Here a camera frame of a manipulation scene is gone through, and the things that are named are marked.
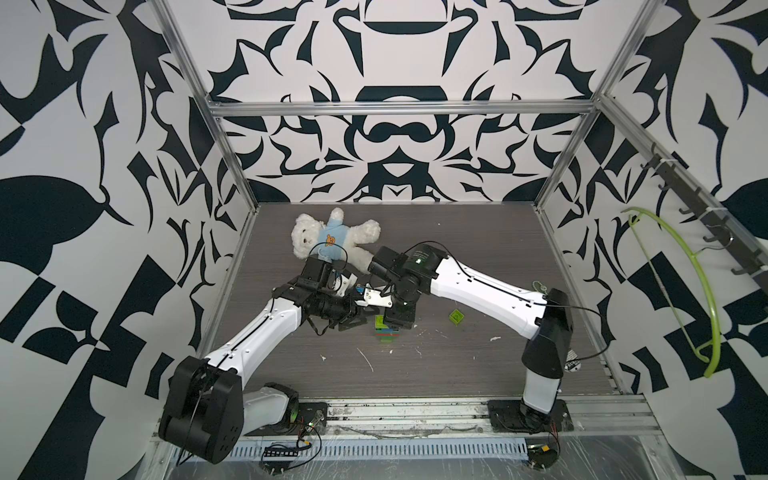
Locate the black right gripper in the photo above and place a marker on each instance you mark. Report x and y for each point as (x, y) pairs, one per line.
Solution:
(396, 318)

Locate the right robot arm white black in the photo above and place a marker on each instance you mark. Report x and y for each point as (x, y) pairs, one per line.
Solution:
(539, 318)

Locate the black connector box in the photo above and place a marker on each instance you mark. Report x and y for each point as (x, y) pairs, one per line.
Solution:
(280, 452)
(542, 457)

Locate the white teddy bear blue shirt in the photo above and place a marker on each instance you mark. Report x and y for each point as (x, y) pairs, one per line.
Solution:
(333, 240)

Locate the black connector box right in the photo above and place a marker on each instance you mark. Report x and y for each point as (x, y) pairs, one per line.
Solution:
(542, 457)

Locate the lime long lego brick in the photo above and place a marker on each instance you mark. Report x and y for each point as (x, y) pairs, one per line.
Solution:
(379, 323)

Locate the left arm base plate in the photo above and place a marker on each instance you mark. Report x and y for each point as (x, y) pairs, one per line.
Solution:
(314, 413)

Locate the green plastic hanger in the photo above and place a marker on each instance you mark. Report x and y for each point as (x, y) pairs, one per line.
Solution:
(678, 282)

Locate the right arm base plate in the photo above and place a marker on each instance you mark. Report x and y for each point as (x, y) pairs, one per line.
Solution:
(514, 416)

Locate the lime square lego brick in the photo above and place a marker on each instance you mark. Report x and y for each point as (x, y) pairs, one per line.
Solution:
(456, 317)

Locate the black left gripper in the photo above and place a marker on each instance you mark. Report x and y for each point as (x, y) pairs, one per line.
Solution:
(353, 315)

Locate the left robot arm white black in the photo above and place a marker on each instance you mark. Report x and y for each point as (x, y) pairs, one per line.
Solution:
(207, 411)

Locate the green keychain with charm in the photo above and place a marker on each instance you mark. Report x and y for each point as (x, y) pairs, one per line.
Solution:
(540, 287)

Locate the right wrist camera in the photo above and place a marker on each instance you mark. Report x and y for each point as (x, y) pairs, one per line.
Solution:
(371, 297)

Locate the black connector box left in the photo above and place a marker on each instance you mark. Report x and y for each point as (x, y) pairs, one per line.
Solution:
(280, 452)

